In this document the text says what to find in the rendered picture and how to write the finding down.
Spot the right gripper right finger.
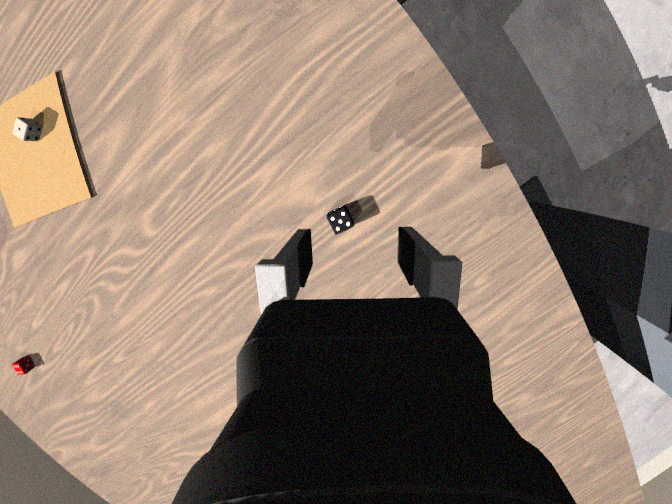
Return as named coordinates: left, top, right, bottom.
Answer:
left=398, top=226, right=463, bottom=310

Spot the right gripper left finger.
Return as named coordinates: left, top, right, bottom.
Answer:
left=255, top=229, right=313, bottom=314

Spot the tan square mat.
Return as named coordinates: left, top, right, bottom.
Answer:
left=0, top=72, right=93, bottom=228

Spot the white die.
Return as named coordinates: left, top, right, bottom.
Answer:
left=13, top=117, right=43, bottom=142

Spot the black die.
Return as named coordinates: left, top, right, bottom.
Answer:
left=327, top=205, right=354, bottom=235

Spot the red die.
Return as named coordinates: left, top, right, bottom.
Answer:
left=12, top=357, right=35, bottom=375

